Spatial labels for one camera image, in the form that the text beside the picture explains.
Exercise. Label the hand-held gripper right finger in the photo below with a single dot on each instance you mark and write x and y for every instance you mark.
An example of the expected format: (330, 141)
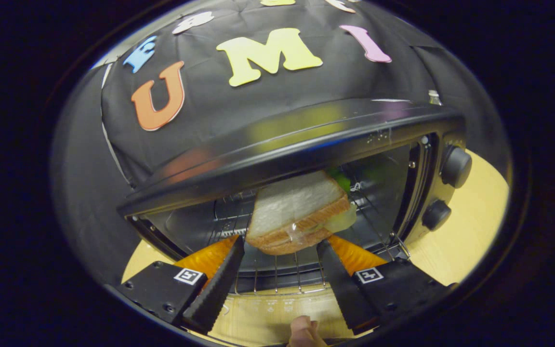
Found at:
(342, 289)

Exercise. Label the black backdrop cloth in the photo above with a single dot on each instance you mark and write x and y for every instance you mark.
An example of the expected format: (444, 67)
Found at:
(210, 111)

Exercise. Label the green drink bottle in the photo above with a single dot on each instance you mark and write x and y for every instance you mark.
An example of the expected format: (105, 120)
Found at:
(434, 99)

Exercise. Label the toast sandwich with lettuce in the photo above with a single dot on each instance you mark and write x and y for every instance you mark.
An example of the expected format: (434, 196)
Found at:
(297, 202)

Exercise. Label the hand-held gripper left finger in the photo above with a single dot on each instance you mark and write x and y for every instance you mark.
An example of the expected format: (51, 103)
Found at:
(217, 289)

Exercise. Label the black toaster oven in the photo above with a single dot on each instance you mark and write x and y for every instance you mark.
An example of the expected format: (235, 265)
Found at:
(282, 144)

